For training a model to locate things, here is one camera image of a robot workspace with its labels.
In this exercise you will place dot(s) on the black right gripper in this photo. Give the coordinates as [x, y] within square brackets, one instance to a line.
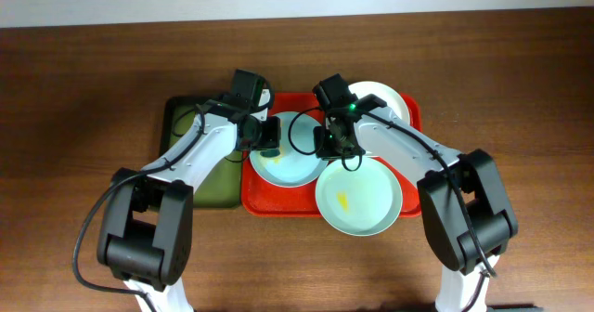
[321, 151]

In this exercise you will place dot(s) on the white plate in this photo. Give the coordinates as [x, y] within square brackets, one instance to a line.
[393, 100]

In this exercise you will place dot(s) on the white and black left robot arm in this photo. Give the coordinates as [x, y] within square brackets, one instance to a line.
[146, 230]

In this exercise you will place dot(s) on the mint green plate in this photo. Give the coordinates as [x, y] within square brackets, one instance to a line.
[361, 203]

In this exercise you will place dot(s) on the red plastic tray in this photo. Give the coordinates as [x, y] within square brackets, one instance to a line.
[264, 199]

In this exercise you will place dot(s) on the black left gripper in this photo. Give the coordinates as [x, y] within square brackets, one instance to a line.
[269, 136]

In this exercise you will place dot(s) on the dark green tray with water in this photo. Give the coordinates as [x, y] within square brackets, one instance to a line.
[221, 187]

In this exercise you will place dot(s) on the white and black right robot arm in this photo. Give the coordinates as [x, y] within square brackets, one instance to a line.
[466, 212]

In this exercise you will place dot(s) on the green and yellow sponge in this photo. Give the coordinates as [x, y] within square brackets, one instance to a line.
[270, 153]

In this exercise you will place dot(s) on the light blue plate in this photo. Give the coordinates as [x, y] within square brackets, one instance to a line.
[291, 169]

